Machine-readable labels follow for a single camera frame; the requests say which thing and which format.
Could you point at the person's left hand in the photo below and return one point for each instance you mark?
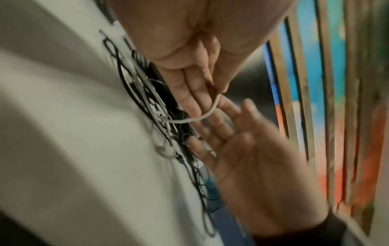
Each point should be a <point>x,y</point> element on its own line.
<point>258,168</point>

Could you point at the person's right hand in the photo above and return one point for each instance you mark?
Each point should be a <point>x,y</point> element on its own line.
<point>188,36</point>

